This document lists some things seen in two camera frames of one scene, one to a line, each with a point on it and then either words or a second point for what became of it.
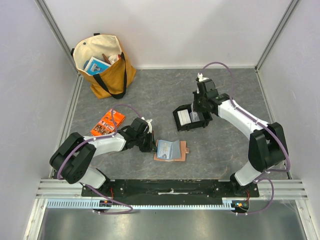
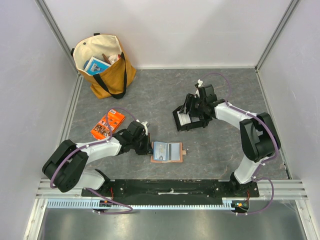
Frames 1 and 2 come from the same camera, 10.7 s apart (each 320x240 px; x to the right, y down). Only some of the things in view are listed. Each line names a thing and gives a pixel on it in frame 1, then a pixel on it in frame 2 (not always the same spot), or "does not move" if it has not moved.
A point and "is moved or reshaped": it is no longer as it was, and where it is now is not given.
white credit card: x=194 y=117 is moved or reshaped
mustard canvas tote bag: x=112 y=81 does not move
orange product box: x=106 y=125 does not move
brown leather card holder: x=168 y=151 is moved or reshaped
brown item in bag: x=106 y=59 does not move
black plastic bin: x=205 y=118 does not move
